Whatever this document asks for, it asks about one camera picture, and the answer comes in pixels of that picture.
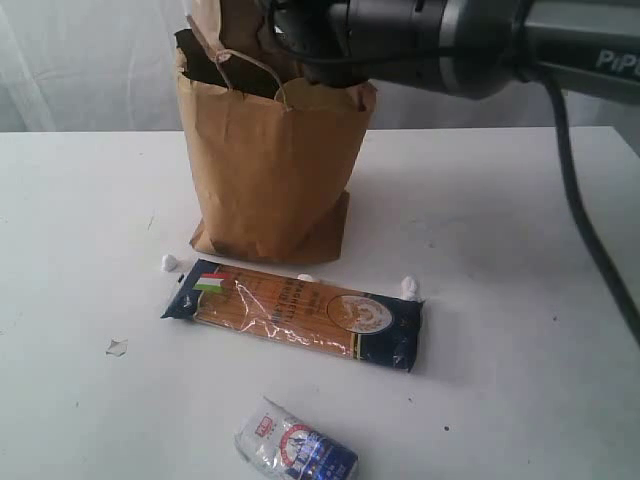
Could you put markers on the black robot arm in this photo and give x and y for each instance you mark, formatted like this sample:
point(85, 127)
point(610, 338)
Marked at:
point(464, 48)

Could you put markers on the white backdrop curtain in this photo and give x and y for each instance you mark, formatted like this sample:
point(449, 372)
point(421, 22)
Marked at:
point(109, 66)

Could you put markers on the spaghetti packet blue and orange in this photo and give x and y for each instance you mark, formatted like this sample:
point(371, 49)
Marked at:
point(352, 324)

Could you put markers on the small clear plastic scrap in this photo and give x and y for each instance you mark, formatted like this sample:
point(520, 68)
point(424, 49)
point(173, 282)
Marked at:
point(117, 348)

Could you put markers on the white blue sugar packet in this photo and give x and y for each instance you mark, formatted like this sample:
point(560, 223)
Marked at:
point(281, 446)

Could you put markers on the brown paper bag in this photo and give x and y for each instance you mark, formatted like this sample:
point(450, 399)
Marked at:
point(270, 180)

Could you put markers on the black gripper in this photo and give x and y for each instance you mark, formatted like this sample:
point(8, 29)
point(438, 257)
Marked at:
point(307, 31)

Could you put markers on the clear jar with gold lid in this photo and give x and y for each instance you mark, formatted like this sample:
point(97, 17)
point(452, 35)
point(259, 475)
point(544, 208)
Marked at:
point(300, 94)

